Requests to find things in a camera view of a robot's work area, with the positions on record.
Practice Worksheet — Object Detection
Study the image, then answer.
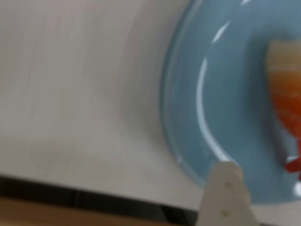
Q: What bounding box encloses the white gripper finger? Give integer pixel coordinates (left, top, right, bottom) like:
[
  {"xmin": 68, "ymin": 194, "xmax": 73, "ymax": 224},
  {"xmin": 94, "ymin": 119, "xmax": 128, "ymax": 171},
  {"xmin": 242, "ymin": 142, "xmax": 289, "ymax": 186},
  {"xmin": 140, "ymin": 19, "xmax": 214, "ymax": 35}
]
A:
[{"xmin": 198, "ymin": 161, "xmax": 261, "ymax": 226}]

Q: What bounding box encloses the orange shrimp sushi toy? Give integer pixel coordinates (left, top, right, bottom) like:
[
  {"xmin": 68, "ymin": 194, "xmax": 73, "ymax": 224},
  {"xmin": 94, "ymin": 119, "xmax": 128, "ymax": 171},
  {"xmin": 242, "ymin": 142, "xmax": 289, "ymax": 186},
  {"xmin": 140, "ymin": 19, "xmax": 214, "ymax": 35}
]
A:
[{"xmin": 265, "ymin": 39, "xmax": 301, "ymax": 182}]

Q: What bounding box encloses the blue round dish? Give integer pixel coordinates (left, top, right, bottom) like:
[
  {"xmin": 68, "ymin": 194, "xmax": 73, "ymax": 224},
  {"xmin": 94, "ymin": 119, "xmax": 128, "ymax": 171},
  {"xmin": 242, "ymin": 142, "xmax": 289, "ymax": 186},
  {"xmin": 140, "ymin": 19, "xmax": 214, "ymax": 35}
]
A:
[{"xmin": 160, "ymin": 0, "xmax": 301, "ymax": 206}]

